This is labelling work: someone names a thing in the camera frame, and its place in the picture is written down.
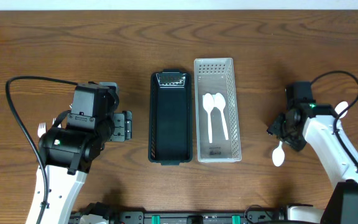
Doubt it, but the white spoon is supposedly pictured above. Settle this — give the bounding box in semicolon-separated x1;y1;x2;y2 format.
213;93;229;140
203;93;214;143
334;101;349;119
272;141;285;167

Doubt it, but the black plastic basket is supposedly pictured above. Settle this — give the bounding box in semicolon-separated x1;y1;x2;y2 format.
148;69;193;166

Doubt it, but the clear plastic basket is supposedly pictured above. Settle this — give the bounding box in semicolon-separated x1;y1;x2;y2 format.
194;58;242;163

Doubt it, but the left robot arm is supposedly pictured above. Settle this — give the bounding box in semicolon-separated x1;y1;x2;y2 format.
26;82;132;223

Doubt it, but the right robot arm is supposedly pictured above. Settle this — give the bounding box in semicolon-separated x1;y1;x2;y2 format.
267;82;358;223

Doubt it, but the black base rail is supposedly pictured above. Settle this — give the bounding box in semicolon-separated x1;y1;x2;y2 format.
68;202;290;224

